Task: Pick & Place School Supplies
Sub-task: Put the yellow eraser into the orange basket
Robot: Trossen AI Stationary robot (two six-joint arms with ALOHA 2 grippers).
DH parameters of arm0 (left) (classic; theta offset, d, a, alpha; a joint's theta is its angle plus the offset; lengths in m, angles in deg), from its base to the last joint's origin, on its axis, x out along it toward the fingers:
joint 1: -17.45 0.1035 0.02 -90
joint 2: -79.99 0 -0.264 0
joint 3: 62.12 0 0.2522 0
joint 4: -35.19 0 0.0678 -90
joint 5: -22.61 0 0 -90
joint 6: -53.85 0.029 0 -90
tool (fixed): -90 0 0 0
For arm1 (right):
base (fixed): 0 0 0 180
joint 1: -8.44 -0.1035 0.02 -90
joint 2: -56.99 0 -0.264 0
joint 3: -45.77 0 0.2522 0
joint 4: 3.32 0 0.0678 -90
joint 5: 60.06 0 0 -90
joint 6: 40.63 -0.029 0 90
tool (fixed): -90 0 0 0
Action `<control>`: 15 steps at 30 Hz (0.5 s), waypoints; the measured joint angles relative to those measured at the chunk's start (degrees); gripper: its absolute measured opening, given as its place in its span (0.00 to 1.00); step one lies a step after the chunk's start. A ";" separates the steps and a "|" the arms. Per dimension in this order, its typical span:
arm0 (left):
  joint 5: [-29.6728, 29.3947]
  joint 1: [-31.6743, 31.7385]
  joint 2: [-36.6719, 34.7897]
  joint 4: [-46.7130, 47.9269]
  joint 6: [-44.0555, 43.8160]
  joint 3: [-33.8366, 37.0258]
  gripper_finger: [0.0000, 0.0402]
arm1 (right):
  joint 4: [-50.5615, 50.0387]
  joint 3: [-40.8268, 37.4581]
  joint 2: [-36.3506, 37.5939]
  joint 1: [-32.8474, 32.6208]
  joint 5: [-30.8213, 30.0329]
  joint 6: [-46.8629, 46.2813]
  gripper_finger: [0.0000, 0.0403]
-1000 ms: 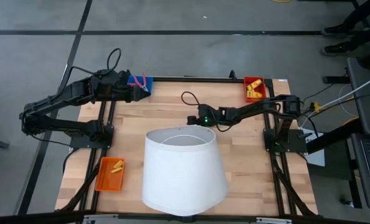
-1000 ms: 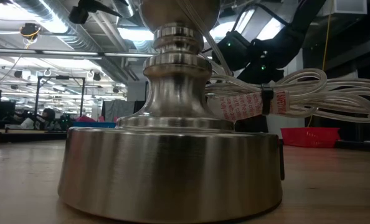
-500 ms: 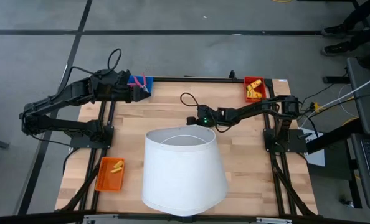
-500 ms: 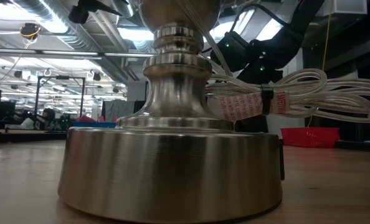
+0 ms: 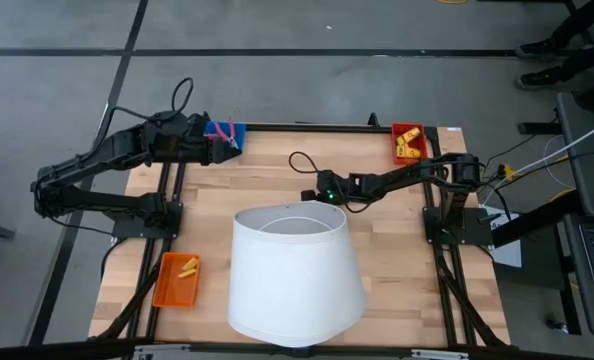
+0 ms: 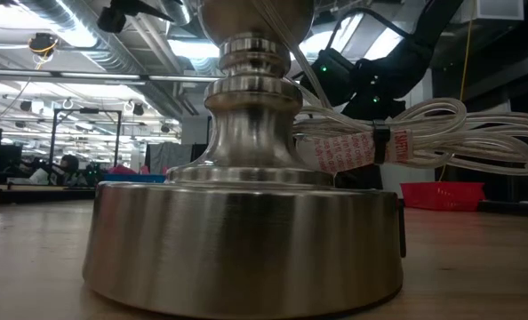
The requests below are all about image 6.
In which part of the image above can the black cable tie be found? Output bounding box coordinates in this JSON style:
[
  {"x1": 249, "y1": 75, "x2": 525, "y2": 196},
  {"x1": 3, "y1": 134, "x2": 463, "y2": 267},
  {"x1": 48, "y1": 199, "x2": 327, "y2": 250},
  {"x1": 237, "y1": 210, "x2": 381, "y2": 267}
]
[{"x1": 371, "y1": 118, "x2": 391, "y2": 164}]

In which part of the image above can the ceiling light rail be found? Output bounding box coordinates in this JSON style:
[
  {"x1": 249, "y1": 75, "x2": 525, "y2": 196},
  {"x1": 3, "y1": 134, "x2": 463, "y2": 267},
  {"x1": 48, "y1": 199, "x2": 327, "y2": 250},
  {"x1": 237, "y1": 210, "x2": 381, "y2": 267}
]
[{"x1": 0, "y1": 67, "x2": 411, "y2": 92}]

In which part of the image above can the black aluminium table frame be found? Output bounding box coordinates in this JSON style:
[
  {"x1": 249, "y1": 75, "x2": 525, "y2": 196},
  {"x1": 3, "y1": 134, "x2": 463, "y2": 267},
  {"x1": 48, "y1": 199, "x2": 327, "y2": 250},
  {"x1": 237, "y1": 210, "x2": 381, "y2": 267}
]
[{"x1": 476, "y1": 199, "x2": 528, "y2": 219}]

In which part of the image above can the white red-printed warning tag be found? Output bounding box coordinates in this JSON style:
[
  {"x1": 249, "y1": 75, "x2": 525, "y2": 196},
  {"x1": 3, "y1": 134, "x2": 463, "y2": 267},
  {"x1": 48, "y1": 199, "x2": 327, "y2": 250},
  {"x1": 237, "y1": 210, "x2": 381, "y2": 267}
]
[{"x1": 310, "y1": 128, "x2": 414, "y2": 175}]

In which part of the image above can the black background frame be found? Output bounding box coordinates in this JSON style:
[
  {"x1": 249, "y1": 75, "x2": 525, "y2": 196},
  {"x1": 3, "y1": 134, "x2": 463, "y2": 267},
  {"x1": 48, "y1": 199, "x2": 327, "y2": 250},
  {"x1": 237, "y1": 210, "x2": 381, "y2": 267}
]
[{"x1": 48, "y1": 108, "x2": 124, "y2": 186}]

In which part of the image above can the silver ventilation duct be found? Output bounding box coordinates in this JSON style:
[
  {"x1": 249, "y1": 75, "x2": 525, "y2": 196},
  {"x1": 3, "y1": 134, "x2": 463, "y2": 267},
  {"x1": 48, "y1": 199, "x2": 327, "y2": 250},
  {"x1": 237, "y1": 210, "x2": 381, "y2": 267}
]
[{"x1": 19, "y1": 0, "x2": 136, "y2": 72}]

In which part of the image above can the grey hanging cloth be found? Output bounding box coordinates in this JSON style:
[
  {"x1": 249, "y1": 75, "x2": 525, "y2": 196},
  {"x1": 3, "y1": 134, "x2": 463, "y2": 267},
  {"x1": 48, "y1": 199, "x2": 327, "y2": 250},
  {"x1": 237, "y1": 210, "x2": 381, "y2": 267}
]
[{"x1": 146, "y1": 141, "x2": 195, "y2": 175}]

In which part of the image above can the blue plastic bin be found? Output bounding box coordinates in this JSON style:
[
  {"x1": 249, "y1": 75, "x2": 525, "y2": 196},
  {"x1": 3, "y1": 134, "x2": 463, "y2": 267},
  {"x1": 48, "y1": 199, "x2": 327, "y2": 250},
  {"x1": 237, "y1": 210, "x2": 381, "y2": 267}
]
[{"x1": 101, "y1": 173, "x2": 167, "y2": 185}]

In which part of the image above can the black computer with green lights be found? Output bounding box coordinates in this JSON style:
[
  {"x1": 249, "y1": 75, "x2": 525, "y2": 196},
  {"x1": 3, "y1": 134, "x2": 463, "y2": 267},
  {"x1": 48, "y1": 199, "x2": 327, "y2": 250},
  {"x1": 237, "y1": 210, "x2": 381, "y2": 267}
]
[{"x1": 84, "y1": 160, "x2": 104, "y2": 184}]

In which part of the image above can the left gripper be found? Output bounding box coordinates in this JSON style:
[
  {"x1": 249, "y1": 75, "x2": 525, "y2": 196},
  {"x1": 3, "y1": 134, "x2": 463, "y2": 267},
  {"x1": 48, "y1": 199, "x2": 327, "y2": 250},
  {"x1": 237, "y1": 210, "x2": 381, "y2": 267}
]
[{"x1": 97, "y1": 0, "x2": 175, "y2": 35}]

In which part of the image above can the yellow hanging cord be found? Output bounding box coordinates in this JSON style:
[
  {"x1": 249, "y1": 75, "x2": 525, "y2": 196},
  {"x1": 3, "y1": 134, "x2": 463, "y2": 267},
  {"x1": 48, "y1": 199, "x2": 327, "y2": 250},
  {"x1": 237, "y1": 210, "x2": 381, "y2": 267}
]
[{"x1": 458, "y1": 17, "x2": 476, "y2": 104}]

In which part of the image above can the person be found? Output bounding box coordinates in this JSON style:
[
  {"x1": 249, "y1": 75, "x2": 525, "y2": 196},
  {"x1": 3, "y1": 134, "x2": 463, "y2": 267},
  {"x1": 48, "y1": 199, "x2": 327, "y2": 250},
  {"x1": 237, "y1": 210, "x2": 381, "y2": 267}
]
[{"x1": 50, "y1": 154, "x2": 83, "y2": 187}]

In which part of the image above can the white ceiling vent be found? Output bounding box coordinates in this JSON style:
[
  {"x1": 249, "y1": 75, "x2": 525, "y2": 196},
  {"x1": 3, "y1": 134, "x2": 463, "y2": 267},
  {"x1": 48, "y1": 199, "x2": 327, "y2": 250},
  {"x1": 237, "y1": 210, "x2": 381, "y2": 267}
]
[{"x1": 450, "y1": 0, "x2": 525, "y2": 24}]

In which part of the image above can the clear coiled lamp cord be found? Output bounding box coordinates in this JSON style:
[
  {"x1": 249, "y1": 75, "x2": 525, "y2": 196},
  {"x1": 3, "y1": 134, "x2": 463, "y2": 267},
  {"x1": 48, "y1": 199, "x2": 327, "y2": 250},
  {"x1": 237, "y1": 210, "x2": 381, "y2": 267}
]
[{"x1": 245, "y1": 0, "x2": 528, "y2": 201}]

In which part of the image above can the brushed metal lamp base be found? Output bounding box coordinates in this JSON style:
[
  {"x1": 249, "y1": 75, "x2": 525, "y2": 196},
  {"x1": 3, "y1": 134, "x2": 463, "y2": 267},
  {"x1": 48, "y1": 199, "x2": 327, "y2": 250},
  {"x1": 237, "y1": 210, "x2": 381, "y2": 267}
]
[{"x1": 82, "y1": 0, "x2": 406, "y2": 320}]

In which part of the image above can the red plastic bin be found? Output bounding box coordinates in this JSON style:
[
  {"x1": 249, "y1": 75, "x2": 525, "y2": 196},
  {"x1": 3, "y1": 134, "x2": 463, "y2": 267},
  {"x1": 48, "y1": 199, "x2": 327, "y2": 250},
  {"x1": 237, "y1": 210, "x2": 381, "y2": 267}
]
[{"x1": 400, "y1": 180, "x2": 486, "y2": 212}]

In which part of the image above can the background wooden table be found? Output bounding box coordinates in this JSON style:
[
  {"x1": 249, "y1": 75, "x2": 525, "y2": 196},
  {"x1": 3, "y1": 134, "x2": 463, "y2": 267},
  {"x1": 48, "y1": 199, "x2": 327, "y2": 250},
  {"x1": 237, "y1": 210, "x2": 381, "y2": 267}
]
[{"x1": 0, "y1": 182, "x2": 97, "y2": 206}]

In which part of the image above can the black ceiling cord reel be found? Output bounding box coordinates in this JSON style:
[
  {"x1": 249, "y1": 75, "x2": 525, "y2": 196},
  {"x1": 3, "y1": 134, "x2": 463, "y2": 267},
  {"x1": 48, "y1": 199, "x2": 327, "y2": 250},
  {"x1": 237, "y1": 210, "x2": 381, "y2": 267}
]
[{"x1": 27, "y1": 31, "x2": 60, "y2": 59}]

